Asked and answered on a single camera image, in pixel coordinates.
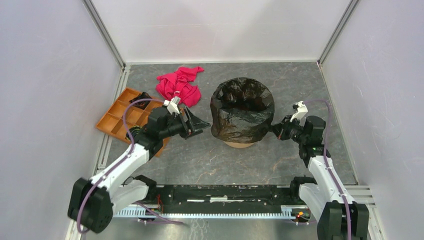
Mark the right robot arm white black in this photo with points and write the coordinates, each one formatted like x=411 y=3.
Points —
x=339 y=216

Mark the orange trash bin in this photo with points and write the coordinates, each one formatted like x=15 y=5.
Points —
x=239 y=145

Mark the black plastic trash bag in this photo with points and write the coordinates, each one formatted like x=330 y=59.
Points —
x=242 y=111

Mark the black bag roll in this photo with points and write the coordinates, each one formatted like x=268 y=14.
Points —
x=142 y=100
x=133 y=131

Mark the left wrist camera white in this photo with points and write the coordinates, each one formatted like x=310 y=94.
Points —
x=173 y=106

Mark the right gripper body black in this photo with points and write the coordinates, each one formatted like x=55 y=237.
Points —
x=291 y=130

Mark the right aluminium corner post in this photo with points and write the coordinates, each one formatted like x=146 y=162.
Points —
x=337 y=31

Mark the aluminium frame rail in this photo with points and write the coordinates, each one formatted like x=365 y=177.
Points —
x=362 y=194

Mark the black bag roll back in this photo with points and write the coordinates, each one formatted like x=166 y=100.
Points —
x=142 y=100

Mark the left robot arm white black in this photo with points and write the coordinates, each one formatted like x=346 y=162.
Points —
x=95 y=201

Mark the aluminium corner post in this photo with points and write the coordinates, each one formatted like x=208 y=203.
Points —
x=337 y=31
x=93 y=12

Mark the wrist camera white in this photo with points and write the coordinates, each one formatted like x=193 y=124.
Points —
x=300 y=110
x=173 y=106

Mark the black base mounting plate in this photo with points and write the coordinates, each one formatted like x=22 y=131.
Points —
x=222 y=199

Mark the left aluminium corner post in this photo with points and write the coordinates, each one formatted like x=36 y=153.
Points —
x=93 y=12

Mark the crumpled red cloth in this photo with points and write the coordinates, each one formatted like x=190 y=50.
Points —
x=178 y=84

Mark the black bag roll front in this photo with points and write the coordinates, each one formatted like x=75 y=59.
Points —
x=133 y=131

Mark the white slotted cable duct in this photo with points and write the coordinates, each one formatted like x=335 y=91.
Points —
x=136 y=211

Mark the orange compartment tray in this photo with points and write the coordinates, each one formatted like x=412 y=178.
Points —
x=112 y=122

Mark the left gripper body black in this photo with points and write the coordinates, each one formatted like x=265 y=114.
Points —
x=181 y=128

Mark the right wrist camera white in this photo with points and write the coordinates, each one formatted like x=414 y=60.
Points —
x=300 y=110

